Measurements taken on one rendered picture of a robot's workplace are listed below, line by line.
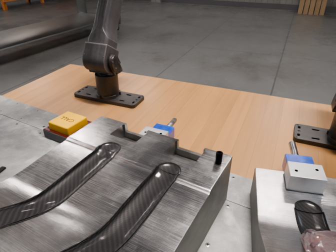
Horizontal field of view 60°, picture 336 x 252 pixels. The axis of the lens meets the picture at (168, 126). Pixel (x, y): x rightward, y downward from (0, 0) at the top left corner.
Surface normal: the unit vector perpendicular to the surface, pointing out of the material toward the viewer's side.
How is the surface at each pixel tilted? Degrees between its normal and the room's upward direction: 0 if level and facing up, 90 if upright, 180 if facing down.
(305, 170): 0
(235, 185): 0
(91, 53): 60
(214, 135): 0
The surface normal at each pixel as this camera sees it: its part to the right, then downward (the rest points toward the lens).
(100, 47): -0.34, -0.02
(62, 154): -0.03, -0.83
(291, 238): 0.11, -0.99
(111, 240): 0.11, -0.93
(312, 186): -0.22, 0.50
